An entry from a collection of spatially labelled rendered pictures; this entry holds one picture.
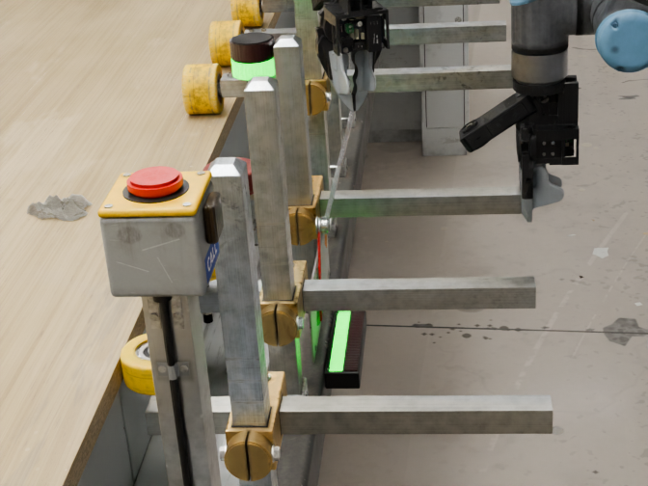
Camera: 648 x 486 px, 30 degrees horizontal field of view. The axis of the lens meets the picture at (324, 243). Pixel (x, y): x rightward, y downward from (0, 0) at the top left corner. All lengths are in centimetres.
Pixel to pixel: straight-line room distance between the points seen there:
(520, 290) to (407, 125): 276
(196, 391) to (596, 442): 184
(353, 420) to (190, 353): 41
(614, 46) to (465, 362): 159
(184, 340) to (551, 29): 85
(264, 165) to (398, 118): 284
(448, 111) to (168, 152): 233
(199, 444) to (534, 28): 85
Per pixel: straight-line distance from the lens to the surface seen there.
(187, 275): 86
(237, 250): 116
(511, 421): 130
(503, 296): 151
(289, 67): 162
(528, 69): 164
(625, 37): 148
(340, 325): 172
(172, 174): 87
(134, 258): 87
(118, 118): 201
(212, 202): 87
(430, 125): 410
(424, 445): 267
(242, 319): 120
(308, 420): 131
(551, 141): 167
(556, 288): 329
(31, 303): 145
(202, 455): 97
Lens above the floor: 156
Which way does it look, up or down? 26 degrees down
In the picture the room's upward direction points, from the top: 4 degrees counter-clockwise
